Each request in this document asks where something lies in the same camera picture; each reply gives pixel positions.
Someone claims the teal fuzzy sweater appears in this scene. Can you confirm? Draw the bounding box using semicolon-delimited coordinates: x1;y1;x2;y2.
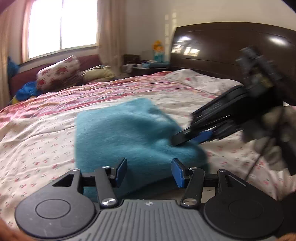
74;98;209;198

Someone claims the gloved right hand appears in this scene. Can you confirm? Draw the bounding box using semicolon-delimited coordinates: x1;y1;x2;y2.
242;105;295;175

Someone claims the dark wooden headboard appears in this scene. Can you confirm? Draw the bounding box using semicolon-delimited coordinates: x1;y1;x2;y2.
170;22;295;81

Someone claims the cherry print bed sheet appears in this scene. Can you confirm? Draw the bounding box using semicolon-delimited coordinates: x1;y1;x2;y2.
0;70;296;230

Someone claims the dark nightstand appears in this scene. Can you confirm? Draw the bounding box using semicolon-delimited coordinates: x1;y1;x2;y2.
121;54;170;76

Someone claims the yellow blue toy bottle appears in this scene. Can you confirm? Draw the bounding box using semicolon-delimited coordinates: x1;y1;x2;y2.
152;40;164;62

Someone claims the yellow pillow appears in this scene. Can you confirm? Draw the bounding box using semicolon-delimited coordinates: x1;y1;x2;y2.
81;65;116;83

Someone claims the floral red white pillow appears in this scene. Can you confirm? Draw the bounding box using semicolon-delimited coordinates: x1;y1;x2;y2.
36;55;83;92

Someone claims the beige curtain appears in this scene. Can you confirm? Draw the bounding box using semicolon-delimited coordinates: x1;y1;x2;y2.
1;1;28;108
97;0;126;75

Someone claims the blue cloth pile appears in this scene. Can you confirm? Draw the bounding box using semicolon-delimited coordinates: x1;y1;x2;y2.
11;81;43;104

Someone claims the maroon window bench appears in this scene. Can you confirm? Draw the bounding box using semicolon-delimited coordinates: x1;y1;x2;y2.
9;55;102;97

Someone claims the window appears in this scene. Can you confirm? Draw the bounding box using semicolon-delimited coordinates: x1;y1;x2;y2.
24;1;98;60

